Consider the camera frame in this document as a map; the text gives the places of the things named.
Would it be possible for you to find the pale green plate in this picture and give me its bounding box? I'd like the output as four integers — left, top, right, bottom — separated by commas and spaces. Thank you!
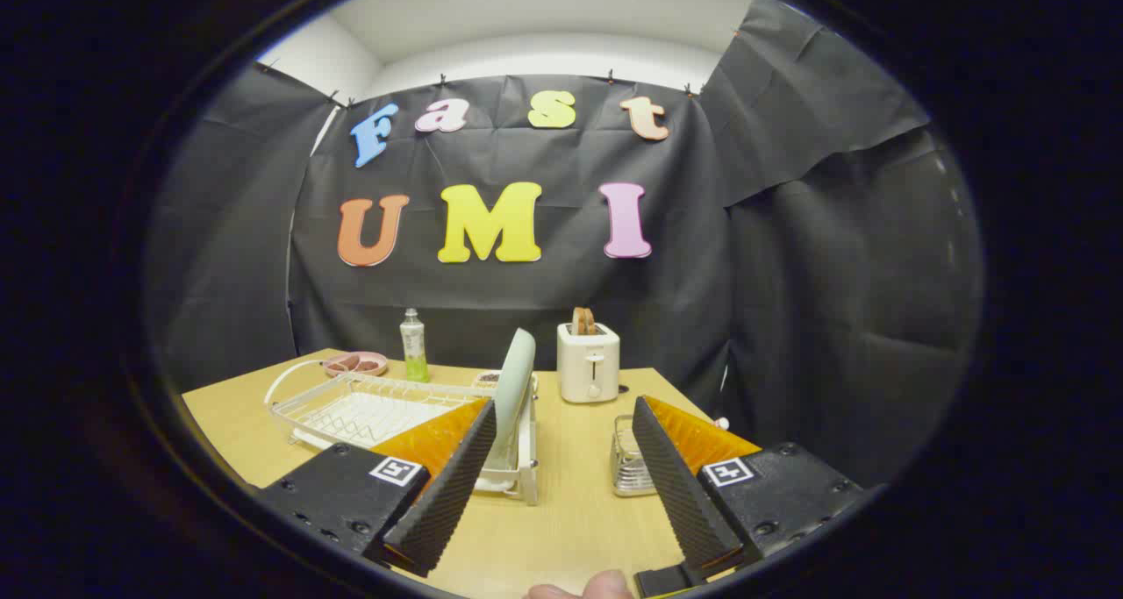
485, 328, 537, 473

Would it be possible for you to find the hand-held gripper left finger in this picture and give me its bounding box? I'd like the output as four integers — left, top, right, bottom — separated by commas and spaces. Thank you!
257, 397, 498, 578

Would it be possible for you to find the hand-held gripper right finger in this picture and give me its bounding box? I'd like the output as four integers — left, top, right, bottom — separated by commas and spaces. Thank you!
631, 395, 867, 599

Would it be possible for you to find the cream toaster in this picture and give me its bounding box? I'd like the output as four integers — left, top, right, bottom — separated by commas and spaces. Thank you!
557, 322, 622, 404

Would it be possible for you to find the small pink plate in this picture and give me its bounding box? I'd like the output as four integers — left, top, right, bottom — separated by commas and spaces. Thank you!
322, 352, 389, 378

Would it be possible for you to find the metal wire basket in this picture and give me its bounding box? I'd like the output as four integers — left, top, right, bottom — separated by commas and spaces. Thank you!
611, 414, 659, 498

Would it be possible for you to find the clear bottle green liquid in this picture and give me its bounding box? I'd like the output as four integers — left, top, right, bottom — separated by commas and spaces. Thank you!
400, 308, 431, 383

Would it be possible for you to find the white dish rack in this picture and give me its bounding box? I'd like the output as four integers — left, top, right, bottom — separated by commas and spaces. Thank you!
264, 359, 540, 506

